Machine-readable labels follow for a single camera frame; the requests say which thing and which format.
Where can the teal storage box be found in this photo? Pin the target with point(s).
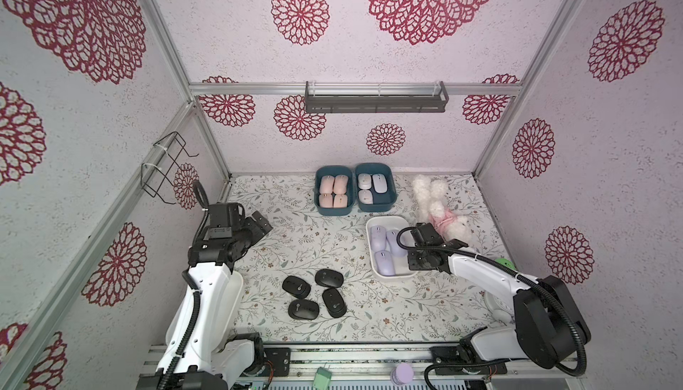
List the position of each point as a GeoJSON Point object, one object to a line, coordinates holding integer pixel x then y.
{"type": "Point", "coordinates": [335, 170]}
{"type": "Point", "coordinates": [382, 202]}

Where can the white mouse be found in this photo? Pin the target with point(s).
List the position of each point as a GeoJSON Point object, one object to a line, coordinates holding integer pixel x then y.
{"type": "Point", "coordinates": [380, 183]}
{"type": "Point", "coordinates": [366, 197]}
{"type": "Point", "coordinates": [365, 181]}

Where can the dark wall shelf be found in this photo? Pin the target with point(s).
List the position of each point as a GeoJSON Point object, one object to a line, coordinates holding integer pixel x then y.
{"type": "Point", "coordinates": [377, 103]}

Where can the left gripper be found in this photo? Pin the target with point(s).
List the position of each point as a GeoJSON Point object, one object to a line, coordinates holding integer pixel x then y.
{"type": "Point", "coordinates": [256, 232]}

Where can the purple round cap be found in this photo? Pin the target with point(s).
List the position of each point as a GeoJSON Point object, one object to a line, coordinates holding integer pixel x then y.
{"type": "Point", "coordinates": [402, 374]}

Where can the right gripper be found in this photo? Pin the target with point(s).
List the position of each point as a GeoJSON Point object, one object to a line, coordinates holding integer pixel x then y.
{"type": "Point", "coordinates": [417, 248]}

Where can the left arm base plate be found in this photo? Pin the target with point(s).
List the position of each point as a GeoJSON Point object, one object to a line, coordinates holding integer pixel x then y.
{"type": "Point", "coordinates": [271, 361]}

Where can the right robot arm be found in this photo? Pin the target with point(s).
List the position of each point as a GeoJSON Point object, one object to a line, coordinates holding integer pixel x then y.
{"type": "Point", "coordinates": [548, 327]}

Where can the white plush toy pink dress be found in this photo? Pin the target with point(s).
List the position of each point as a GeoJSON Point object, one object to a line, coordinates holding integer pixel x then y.
{"type": "Point", "coordinates": [430, 195]}

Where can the black wire wall rack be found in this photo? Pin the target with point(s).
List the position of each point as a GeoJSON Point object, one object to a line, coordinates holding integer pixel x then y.
{"type": "Point", "coordinates": [157, 174]}

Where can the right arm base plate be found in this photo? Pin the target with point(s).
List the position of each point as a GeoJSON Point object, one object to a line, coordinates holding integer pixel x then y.
{"type": "Point", "coordinates": [457, 360]}

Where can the black mouse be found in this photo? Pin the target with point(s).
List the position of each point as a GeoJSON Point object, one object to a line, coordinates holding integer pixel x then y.
{"type": "Point", "coordinates": [296, 287]}
{"type": "Point", "coordinates": [303, 309]}
{"type": "Point", "coordinates": [334, 302]}
{"type": "Point", "coordinates": [329, 278]}

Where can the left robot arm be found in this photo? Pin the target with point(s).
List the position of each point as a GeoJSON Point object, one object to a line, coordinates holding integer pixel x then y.
{"type": "Point", "coordinates": [200, 351]}

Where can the white alarm clock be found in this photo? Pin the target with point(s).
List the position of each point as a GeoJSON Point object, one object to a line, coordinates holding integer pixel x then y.
{"type": "Point", "coordinates": [498, 310]}

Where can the green round toy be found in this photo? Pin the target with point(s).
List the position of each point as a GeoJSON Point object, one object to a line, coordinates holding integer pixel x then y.
{"type": "Point", "coordinates": [507, 263]}

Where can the white tray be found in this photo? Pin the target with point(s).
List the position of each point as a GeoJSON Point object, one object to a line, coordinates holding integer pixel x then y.
{"type": "Point", "coordinates": [390, 223]}
{"type": "Point", "coordinates": [228, 310]}

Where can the green connector block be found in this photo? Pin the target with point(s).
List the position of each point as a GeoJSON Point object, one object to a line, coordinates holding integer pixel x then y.
{"type": "Point", "coordinates": [322, 379]}

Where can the purple mouse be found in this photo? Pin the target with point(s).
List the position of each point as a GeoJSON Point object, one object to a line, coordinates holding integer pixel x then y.
{"type": "Point", "coordinates": [394, 246]}
{"type": "Point", "coordinates": [384, 264]}
{"type": "Point", "coordinates": [377, 238]}

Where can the white tray front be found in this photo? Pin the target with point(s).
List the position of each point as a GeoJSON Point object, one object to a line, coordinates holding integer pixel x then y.
{"type": "Point", "coordinates": [228, 310]}

